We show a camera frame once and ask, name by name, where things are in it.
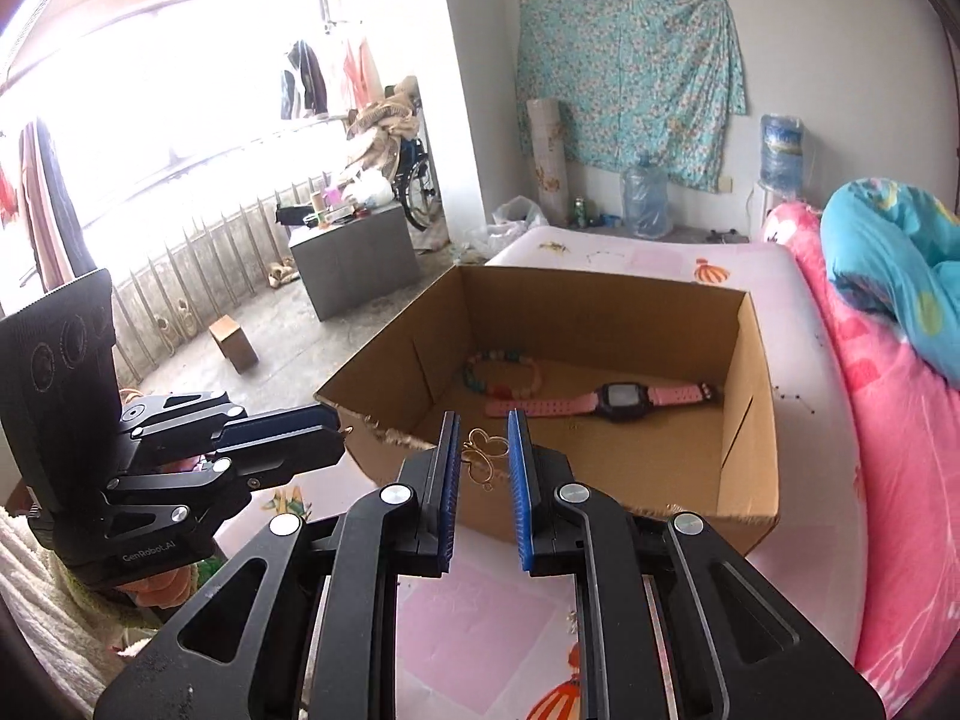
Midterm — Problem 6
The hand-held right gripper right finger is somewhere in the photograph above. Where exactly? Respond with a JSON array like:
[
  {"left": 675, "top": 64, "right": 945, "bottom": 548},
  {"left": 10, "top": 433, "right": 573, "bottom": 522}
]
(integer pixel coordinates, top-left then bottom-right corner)
[{"left": 507, "top": 410, "right": 886, "bottom": 720}]

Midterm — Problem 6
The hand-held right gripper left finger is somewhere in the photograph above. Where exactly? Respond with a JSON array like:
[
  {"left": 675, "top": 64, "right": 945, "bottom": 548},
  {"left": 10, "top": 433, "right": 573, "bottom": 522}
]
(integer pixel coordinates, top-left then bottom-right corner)
[{"left": 94, "top": 411, "right": 461, "bottom": 720}]

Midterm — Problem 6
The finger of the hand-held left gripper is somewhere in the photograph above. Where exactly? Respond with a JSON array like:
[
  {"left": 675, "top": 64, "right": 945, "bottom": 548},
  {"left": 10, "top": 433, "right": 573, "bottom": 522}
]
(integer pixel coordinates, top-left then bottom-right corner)
[
  {"left": 105, "top": 427, "right": 348, "bottom": 542},
  {"left": 120, "top": 391, "right": 339, "bottom": 459}
]

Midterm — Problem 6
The gold butterfly necklace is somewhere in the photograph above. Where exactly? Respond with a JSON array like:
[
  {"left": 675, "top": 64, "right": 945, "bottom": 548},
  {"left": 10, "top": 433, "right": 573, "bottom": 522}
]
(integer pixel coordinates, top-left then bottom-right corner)
[{"left": 461, "top": 427, "right": 509, "bottom": 492}]

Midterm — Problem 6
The pink smart watch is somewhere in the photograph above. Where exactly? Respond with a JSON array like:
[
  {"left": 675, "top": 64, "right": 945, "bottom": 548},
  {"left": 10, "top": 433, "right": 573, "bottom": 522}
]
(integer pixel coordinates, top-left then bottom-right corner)
[{"left": 485, "top": 381, "right": 721, "bottom": 425}]

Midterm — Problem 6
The small cardboard box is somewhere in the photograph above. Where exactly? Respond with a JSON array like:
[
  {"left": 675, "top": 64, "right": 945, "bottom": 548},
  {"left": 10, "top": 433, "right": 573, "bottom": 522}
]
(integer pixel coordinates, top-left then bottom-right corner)
[{"left": 208, "top": 315, "right": 258, "bottom": 374}]

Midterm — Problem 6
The metal window railing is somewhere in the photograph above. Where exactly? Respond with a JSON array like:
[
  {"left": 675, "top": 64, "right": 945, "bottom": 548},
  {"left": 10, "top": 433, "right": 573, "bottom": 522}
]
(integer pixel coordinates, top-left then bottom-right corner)
[{"left": 112, "top": 180, "right": 323, "bottom": 383}]

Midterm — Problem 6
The grey cabinet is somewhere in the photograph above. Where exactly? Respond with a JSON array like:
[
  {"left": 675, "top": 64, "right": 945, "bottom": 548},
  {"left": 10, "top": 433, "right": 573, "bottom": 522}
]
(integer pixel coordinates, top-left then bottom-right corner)
[{"left": 289, "top": 201, "right": 421, "bottom": 322}]

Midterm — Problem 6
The striped hanging garment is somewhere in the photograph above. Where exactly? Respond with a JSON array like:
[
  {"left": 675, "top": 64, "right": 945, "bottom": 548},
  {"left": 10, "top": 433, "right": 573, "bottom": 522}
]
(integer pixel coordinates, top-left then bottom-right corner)
[{"left": 19, "top": 120, "right": 98, "bottom": 293}]

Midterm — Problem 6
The white fluffy cloth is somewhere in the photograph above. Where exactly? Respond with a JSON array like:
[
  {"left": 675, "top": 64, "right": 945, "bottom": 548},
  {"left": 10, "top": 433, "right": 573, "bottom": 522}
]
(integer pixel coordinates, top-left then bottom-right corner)
[{"left": 0, "top": 506, "right": 162, "bottom": 713}]

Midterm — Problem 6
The small white bag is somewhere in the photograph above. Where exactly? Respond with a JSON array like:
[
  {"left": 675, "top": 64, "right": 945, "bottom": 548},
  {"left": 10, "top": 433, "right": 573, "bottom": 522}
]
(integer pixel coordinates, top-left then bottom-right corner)
[{"left": 349, "top": 169, "right": 395, "bottom": 207}]

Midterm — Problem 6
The white plastic bag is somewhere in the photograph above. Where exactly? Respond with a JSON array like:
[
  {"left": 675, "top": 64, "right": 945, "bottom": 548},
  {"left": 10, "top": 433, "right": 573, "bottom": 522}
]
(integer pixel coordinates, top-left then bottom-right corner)
[{"left": 491, "top": 196, "right": 550, "bottom": 237}]

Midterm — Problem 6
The wheelchair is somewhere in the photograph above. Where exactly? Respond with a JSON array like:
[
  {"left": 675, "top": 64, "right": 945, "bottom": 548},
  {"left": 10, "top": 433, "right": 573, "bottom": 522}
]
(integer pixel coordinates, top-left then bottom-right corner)
[{"left": 394, "top": 127, "right": 440, "bottom": 230}]

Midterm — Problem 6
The clear blue water jug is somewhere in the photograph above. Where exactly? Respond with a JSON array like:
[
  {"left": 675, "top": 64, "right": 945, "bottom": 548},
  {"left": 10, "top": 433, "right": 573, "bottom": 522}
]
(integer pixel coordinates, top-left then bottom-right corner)
[{"left": 621, "top": 152, "right": 671, "bottom": 239}]

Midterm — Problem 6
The beige blanket pile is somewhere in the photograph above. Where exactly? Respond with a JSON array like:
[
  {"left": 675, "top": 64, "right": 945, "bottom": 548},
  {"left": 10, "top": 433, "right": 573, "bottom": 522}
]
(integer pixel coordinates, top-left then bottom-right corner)
[{"left": 346, "top": 76, "right": 421, "bottom": 173}]

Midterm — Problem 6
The rolled white mat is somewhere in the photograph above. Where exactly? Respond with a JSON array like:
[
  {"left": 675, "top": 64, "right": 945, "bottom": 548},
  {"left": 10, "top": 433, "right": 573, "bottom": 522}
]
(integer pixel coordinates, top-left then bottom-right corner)
[{"left": 525, "top": 97, "right": 571, "bottom": 226}]

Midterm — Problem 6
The dark hanging garment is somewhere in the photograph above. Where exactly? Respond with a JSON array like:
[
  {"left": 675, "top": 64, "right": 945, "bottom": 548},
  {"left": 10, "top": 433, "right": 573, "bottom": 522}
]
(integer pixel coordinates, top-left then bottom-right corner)
[{"left": 281, "top": 41, "right": 331, "bottom": 121}]

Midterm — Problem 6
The pink hanging garment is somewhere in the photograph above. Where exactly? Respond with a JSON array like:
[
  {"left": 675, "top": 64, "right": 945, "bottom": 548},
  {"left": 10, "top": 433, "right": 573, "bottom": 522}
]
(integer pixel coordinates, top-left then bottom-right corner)
[{"left": 341, "top": 37, "right": 380, "bottom": 110}]

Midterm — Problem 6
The pink patterned blanket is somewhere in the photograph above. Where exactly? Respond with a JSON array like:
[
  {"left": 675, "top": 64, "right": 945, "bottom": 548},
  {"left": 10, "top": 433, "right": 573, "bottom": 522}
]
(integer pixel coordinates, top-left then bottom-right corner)
[{"left": 761, "top": 201, "right": 960, "bottom": 717}]

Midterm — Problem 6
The blue water dispenser bottle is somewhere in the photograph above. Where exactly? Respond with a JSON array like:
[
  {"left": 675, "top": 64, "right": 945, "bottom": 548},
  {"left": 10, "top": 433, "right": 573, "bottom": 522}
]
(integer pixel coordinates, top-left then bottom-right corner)
[{"left": 752, "top": 114, "right": 811, "bottom": 241}]

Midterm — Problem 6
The blue quilt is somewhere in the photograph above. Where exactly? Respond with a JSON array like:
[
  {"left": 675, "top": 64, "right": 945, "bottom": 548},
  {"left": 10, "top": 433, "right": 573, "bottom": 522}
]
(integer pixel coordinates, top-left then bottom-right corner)
[{"left": 820, "top": 178, "right": 960, "bottom": 391}]

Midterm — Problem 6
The colourful bead bracelet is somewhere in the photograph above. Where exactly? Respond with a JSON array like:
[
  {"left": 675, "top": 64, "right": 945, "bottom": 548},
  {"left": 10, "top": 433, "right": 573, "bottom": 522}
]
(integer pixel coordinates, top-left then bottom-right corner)
[{"left": 463, "top": 349, "right": 542, "bottom": 400}]

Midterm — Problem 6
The floral wall cloth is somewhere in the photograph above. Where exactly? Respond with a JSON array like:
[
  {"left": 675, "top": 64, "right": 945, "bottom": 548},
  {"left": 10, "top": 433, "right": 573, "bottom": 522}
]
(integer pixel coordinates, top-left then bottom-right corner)
[{"left": 516, "top": 0, "right": 747, "bottom": 192}]

